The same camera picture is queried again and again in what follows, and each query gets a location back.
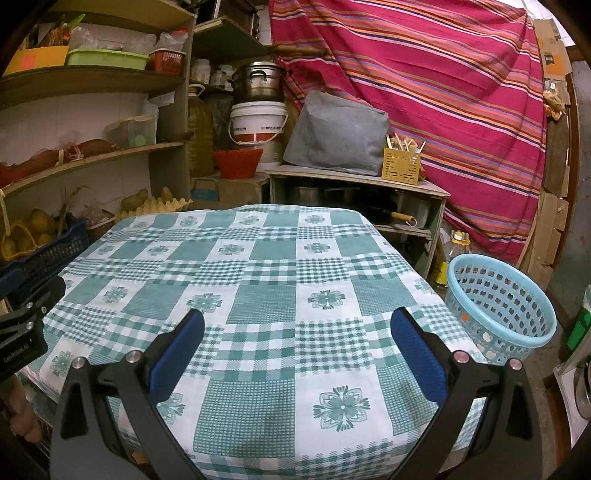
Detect green checked tablecloth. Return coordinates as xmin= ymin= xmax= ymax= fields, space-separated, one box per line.
xmin=25 ymin=204 xmax=490 ymax=476

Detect dark blue plastic crate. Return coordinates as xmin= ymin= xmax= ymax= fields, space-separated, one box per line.
xmin=0 ymin=217 xmax=89 ymax=291

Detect red net bag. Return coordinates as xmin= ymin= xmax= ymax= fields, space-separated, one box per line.
xmin=60 ymin=137 xmax=121 ymax=162
xmin=0 ymin=152 xmax=63 ymax=185

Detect white appliance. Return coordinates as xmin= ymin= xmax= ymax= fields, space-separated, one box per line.
xmin=551 ymin=355 xmax=591 ymax=448

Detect small red plastic basket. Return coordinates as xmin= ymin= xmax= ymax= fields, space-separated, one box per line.
xmin=148 ymin=48 xmax=186 ymax=75

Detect large brown potato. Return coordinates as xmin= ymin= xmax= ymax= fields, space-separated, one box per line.
xmin=28 ymin=209 xmax=56 ymax=234

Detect clear plastic bag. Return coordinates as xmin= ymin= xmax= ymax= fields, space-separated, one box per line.
xmin=69 ymin=25 xmax=125 ymax=51

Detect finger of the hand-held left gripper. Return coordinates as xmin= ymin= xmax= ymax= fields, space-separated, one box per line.
xmin=0 ymin=267 xmax=26 ymax=296

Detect green plastic bin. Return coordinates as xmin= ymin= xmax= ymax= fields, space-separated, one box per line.
xmin=566 ymin=307 xmax=591 ymax=352

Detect yellow egg tray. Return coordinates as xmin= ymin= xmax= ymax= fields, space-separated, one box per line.
xmin=115 ymin=196 xmax=194 ymax=222

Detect brown cardboard box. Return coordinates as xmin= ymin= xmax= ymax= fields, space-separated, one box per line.
xmin=191 ymin=175 xmax=271 ymax=210

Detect oil bottle with yellow label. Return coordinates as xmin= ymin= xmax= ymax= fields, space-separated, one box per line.
xmin=434 ymin=230 xmax=472 ymax=287

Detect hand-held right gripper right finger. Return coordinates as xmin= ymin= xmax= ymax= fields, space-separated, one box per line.
xmin=383 ymin=307 xmax=546 ymax=480

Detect ginger root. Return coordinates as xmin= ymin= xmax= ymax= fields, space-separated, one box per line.
xmin=542 ymin=90 xmax=566 ymax=118

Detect cardboard wall sheets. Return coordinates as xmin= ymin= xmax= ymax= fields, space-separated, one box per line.
xmin=531 ymin=18 xmax=578 ymax=278

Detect yellow box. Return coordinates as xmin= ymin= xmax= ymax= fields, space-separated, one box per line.
xmin=4 ymin=45 xmax=70 ymax=75

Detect light blue plastic basket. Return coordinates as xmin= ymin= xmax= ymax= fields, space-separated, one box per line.
xmin=444 ymin=254 xmax=558 ymax=365

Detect pan with wooden handle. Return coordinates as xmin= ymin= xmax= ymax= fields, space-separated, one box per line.
xmin=365 ymin=205 xmax=419 ymax=229

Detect red mesh bowl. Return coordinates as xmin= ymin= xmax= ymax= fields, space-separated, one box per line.
xmin=212 ymin=148 xmax=264 ymax=180

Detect large steel pot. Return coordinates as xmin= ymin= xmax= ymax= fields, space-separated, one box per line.
xmin=231 ymin=61 xmax=289 ymax=103

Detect small steel pot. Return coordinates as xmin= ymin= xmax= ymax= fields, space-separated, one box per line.
xmin=288 ymin=185 xmax=321 ymax=208

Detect green plastic tray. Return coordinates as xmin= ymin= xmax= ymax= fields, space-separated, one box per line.
xmin=66 ymin=47 xmax=151 ymax=71

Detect large yellow oil jug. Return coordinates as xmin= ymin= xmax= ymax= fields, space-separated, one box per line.
xmin=186 ymin=88 xmax=215 ymax=178

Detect white plastic bucket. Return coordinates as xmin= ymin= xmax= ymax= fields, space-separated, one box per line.
xmin=228 ymin=102 xmax=288 ymax=146

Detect red striped cloth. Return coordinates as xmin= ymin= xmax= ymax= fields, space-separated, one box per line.
xmin=268 ymin=0 xmax=555 ymax=264

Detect brown wicker basket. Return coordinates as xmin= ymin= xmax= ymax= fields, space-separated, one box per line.
xmin=85 ymin=209 xmax=117 ymax=230

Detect wooden shelf unit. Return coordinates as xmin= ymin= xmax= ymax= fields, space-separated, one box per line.
xmin=0 ymin=0 xmax=271 ymax=204

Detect yellow utensil holder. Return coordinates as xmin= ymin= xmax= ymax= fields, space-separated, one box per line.
xmin=382 ymin=131 xmax=428 ymax=185

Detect wooden rod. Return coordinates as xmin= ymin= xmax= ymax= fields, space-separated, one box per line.
xmin=272 ymin=44 xmax=326 ymax=56

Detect grey wooden cabinet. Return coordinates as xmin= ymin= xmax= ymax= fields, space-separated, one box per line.
xmin=265 ymin=164 xmax=452 ymax=282

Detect yellow woven basket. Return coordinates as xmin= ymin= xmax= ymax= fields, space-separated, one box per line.
xmin=0 ymin=222 xmax=38 ymax=261

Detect clear plastic container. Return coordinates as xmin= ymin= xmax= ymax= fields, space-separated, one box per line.
xmin=105 ymin=114 xmax=157 ymax=149

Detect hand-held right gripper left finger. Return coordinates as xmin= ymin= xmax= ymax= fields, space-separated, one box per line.
xmin=48 ymin=308 xmax=218 ymax=480

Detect person's left hand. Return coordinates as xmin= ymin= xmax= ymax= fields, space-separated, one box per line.
xmin=9 ymin=376 xmax=43 ymax=443

